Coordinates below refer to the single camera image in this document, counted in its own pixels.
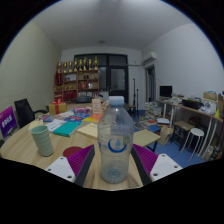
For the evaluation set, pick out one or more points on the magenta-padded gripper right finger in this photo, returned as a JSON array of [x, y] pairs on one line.
[[163, 166]]

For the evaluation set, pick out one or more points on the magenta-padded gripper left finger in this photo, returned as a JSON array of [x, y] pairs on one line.
[[61, 168]]

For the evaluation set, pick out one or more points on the clear plastic water bottle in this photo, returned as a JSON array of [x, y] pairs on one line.
[[115, 143]]

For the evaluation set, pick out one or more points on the green cup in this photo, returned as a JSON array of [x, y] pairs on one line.
[[42, 141]]

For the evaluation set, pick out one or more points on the pale yellow side table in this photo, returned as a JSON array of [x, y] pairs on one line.
[[146, 136]]

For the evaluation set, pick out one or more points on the teal book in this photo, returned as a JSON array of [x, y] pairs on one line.
[[66, 129]]

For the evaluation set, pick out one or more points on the white booklet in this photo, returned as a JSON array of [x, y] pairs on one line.
[[55, 125]]

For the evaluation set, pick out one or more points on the pale yellow paper envelope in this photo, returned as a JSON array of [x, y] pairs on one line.
[[88, 130]]

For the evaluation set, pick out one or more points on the white round stool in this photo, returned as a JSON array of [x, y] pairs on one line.
[[196, 132]]

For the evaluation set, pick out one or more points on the pale yellow book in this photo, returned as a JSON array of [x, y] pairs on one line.
[[35, 124]]

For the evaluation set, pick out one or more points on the blue colourful book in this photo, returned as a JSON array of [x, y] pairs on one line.
[[75, 117]]

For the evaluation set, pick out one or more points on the pile of books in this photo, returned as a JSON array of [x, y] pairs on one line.
[[151, 115]]

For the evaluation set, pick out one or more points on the orange book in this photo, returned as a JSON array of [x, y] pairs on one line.
[[92, 118]]

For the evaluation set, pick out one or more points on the yellow gift box red ribbon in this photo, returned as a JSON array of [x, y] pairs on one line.
[[57, 108]]

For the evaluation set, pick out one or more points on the pink package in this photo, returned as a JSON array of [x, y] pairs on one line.
[[82, 110]]

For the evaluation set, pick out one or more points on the wooden side desk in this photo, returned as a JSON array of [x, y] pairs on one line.
[[200, 115]]

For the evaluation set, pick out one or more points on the black office chair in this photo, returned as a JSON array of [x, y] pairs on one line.
[[24, 111]]

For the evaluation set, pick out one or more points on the small orange standing box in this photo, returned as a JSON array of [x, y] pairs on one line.
[[96, 106]]

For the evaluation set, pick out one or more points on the purple sign board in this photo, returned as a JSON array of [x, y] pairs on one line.
[[7, 121]]

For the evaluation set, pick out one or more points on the black computer monitor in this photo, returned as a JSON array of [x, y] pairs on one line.
[[165, 91]]

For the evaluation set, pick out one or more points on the black tripod stand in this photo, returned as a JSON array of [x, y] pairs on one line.
[[134, 93]]

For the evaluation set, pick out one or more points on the wooden shelf unit with trophies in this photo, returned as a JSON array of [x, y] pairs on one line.
[[75, 83]]

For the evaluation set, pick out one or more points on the black framed glass door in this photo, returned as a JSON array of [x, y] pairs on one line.
[[116, 78]]

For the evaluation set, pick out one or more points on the white air conditioner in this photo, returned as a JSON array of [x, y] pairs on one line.
[[149, 57]]

